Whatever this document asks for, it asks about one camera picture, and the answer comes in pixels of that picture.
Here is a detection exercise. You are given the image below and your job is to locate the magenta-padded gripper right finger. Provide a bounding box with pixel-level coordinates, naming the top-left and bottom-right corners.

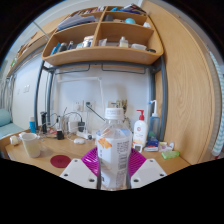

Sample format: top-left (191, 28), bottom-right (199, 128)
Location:
top-left (126, 147), bottom-right (168, 190)

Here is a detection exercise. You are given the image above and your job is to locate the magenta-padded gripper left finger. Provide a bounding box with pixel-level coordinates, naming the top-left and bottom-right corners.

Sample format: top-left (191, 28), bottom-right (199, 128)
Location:
top-left (59, 146), bottom-right (100, 190)

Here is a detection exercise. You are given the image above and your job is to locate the clear plastic water bottle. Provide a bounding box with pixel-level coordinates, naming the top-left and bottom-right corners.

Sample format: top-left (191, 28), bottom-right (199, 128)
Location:
top-left (95, 107), bottom-right (134, 191)

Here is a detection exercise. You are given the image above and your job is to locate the flat round red coaster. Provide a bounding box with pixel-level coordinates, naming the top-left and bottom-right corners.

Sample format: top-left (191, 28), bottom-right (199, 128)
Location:
top-left (49, 154), bottom-right (72, 169)

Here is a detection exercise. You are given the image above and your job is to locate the small blue red box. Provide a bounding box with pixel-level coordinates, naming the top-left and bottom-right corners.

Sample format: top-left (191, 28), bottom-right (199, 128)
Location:
top-left (144, 139), bottom-right (160, 153)

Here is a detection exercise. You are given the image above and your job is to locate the green soap box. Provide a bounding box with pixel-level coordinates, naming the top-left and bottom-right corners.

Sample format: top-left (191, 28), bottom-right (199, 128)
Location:
top-left (161, 150), bottom-right (181, 160)

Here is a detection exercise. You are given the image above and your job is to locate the small white box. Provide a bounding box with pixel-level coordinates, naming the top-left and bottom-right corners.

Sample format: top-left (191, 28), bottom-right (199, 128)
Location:
top-left (158, 141), bottom-right (175, 153)

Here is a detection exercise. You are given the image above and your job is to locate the small white oval case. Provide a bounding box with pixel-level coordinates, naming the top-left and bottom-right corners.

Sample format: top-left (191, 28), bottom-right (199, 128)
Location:
top-left (73, 137), bottom-right (86, 145)

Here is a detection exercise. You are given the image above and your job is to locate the white power strip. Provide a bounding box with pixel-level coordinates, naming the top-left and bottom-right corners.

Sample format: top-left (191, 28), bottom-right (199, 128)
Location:
top-left (75, 130), bottom-right (98, 140)

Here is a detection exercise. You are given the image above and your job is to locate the white red-pump lotion bottle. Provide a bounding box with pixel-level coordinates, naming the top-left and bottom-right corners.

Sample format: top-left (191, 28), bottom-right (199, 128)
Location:
top-left (132, 109), bottom-right (149, 148)

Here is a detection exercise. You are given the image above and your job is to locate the black charger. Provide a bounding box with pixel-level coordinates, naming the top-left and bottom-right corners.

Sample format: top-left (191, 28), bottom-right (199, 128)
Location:
top-left (77, 121), bottom-right (86, 133)

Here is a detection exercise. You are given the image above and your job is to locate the blue spray bottle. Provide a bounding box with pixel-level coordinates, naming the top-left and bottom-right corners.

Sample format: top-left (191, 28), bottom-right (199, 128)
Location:
top-left (147, 99), bottom-right (161, 141)

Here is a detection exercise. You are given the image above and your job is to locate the cream ceramic cup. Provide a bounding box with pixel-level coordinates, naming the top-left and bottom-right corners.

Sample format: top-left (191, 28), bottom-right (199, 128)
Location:
top-left (18, 132), bottom-right (43, 159)

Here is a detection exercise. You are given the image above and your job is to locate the black electric shaver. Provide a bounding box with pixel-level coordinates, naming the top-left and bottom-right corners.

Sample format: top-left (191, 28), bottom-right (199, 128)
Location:
top-left (40, 111), bottom-right (48, 134)

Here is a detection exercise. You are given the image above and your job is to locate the blue tube with white cap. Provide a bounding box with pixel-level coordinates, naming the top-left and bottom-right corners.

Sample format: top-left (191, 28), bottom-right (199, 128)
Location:
top-left (28, 116), bottom-right (37, 134)

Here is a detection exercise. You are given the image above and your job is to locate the wooden tree figurine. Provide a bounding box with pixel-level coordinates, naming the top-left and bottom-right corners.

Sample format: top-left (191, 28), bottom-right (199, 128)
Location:
top-left (117, 99), bottom-right (129, 116)

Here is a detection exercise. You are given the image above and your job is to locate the bed with teal sheet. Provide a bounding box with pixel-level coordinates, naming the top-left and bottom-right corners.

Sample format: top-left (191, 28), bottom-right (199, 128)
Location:
top-left (0, 121), bottom-right (26, 139)

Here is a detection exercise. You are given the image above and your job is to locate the white desk lamp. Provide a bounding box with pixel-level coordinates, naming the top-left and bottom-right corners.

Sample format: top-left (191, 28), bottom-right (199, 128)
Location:
top-left (56, 76), bottom-right (104, 118)

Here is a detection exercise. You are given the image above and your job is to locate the teal pillow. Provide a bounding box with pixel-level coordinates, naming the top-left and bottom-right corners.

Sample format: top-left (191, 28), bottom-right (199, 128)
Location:
top-left (0, 108), bottom-right (12, 128)

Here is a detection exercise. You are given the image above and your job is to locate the patterned grey curtain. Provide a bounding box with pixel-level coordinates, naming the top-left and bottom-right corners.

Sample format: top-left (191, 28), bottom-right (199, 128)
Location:
top-left (0, 74), bottom-right (16, 111)

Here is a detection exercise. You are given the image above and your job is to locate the wooden shelf unit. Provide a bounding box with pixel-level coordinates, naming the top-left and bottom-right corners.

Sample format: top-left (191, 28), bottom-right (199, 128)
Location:
top-left (41, 3), bottom-right (165, 66)

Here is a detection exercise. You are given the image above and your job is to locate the grey metal frame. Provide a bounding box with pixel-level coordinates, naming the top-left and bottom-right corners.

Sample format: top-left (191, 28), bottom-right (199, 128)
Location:
top-left (33, 54), bottom-right (169, 143)

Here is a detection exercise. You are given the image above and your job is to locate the long wooden bunk rail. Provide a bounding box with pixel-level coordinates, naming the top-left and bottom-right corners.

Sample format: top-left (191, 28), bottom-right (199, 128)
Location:
top-left (6, 19), bottom-right (58, 78)

